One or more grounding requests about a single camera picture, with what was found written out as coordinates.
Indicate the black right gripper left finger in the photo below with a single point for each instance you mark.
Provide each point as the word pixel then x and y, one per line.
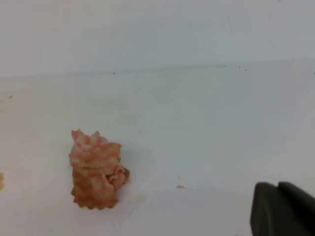
pixel 270 214

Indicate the pink striped stained rag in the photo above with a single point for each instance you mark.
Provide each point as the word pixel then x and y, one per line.
pixel 97 171

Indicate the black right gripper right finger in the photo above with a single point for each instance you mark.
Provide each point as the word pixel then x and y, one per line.
pixel 302 203

